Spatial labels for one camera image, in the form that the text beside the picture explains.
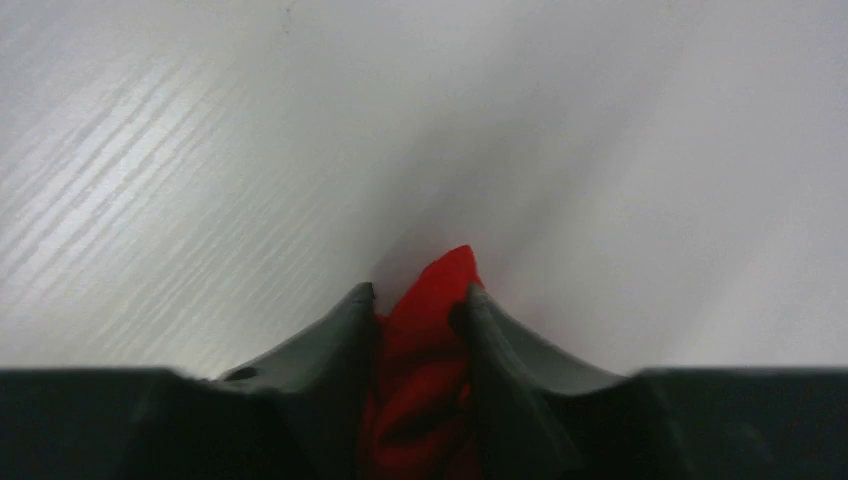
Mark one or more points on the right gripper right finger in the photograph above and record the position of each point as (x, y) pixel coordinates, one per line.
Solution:
(517, 380)

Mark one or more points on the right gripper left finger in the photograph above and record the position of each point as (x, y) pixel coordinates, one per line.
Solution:
(316, 382)

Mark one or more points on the red t shirt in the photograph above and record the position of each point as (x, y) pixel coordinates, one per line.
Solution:
(418, 418)

